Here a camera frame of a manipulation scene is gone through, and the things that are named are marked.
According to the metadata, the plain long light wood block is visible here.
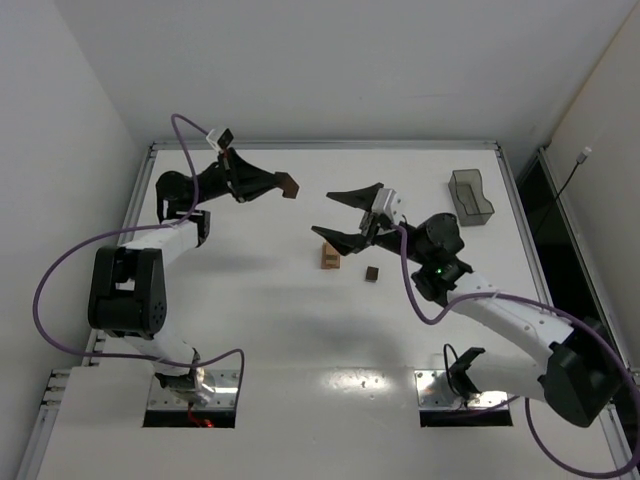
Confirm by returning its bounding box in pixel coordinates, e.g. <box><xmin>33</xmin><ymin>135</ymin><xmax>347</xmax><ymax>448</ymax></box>
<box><xmin>321</xmin><ymin>242</ymin><xmax>332</xmax><ymax>269</ymax></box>

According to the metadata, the dark wood cube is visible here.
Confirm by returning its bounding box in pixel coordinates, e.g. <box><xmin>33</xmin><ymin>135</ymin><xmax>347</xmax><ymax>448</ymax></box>
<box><xmin>365</xmin><ymin>266</ymin><xmax>379</xmax><ymax>282</ymax></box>

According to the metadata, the dark wood arch block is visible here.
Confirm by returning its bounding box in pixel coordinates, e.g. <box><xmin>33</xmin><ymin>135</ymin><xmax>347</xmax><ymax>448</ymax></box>
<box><xmin>274</xmin><ymin>172</ymin><xmax>299</xmax><ymax>199</ymax></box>

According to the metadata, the smoky transparent plastic box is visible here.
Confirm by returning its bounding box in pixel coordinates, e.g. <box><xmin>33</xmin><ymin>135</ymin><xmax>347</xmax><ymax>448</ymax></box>
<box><xmin>448</xmin><ymin>169</ymin><xmax>495</xmax><ymax>227</ymax></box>

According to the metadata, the engraved long light wood block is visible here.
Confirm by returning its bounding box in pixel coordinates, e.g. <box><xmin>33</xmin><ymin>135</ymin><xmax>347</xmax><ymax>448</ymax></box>
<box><xmin>326</xmin><ymin>254</ymin><xmax>341</xmax><ymax>269</ymax></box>

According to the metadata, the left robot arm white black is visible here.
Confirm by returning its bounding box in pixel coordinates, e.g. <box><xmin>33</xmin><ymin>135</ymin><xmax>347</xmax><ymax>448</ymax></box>
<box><xmin>88</xmin><ymin>147</ymin><xmax>299</xmax><ymax>406</ymax></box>

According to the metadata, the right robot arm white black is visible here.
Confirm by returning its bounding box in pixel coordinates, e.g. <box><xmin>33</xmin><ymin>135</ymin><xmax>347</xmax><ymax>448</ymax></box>
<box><xmin>313</xmin><ymin>183</ymin><xmax>622</xmax><ymax>427</ymax></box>

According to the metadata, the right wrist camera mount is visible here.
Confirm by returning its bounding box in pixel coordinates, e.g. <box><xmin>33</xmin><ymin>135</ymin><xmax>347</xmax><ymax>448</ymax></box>
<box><xmin>371</xmin><ymin>187</ymin><xmax>405</xmax><ymax>224</ymax></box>

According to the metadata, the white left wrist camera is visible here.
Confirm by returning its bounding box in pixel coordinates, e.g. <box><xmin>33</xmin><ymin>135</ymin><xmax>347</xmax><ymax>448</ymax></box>
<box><xmin>206</xmin><ymin>127</ymin><xmax>234</xmax><ymax>152</ymax></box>

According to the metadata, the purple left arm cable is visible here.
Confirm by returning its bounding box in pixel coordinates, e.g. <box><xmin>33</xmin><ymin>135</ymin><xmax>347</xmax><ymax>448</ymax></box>
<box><xmin>32</xmin><ymin>113</ymin><xmax>245</xmax><ymax>401</ymax></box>

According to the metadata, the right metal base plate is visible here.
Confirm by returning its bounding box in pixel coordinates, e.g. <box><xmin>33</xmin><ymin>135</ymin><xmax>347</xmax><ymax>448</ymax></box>
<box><xmin>414</xmin><ymin>369</ymin><xmax>511</xmax><ymax>413</ymax></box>

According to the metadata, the metal base plate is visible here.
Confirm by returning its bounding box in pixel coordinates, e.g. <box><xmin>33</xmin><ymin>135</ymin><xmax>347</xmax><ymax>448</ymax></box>
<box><xmin>414</xmin><ymin>369</ymin><xmax>511</xmax><ymax>413</ymax></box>
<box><xmin>147</xmin><ymin>369</ymin><xmax>240</xmax><ymax>412</ymax></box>

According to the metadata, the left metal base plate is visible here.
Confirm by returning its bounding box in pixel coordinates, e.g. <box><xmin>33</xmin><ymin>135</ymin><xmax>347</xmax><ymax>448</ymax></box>
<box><xmin>147</xmin><ymin>369</ymin><xmax>240</xmax><ymax>412</ymax></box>

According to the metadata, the black cable with white plug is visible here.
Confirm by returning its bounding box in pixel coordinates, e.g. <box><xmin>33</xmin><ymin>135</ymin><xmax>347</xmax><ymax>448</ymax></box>
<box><xmin>553</xmin><ymin>145</ymin><xmax>594</xmax><ymax>199</ymax></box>

